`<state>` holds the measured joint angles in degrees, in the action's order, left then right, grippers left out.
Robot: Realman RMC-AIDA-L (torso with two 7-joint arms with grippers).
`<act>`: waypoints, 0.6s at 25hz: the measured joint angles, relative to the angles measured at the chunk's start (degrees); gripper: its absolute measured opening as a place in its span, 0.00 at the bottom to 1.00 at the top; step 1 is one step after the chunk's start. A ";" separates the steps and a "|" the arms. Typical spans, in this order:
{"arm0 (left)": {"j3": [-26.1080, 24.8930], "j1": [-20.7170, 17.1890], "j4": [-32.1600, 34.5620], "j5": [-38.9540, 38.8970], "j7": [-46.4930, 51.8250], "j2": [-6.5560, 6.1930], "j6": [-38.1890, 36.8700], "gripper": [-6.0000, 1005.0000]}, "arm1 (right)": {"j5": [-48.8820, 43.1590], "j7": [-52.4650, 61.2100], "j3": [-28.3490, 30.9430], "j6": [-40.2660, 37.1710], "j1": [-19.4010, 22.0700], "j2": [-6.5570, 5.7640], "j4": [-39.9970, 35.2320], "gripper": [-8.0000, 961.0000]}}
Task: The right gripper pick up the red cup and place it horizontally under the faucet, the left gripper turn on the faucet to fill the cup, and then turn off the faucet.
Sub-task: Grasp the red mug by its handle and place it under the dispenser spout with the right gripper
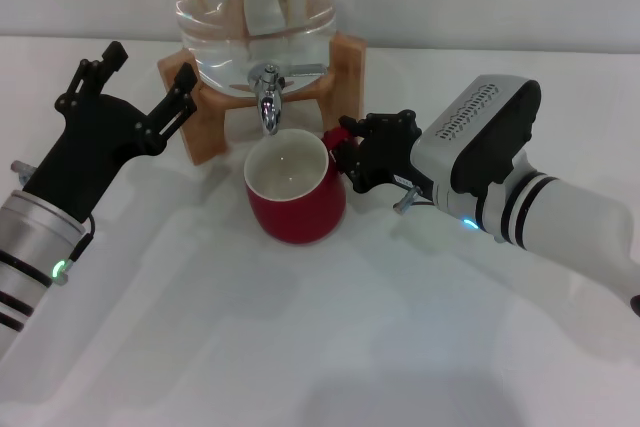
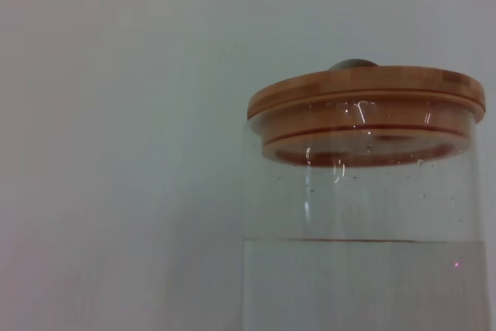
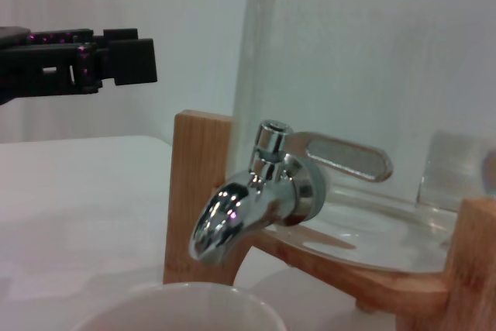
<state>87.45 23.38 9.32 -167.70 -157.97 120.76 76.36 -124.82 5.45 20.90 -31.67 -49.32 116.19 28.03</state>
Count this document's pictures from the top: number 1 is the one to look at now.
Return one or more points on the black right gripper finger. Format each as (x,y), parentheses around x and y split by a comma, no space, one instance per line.
(387,122)
(348,162)

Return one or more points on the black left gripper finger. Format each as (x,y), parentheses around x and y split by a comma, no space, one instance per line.
(185,79)
(115,54)

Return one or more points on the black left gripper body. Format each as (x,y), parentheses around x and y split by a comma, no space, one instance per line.
(90,157)

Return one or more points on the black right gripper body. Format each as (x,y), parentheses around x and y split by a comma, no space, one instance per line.
(387,157)

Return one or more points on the red ceramic cup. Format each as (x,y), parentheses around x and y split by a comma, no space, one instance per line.
(295,212)

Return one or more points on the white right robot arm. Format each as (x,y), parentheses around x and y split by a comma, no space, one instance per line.
(565,222)

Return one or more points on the chrome faucet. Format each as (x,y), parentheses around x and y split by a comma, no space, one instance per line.
(269,107)

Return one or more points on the wooden dispenser stand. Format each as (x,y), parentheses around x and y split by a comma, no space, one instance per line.
(205,142)

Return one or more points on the glass water dispenser jar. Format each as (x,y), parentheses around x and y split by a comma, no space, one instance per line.
(225,22)

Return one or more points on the silver black wrist camera box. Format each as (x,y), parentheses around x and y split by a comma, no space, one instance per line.
(475,137)

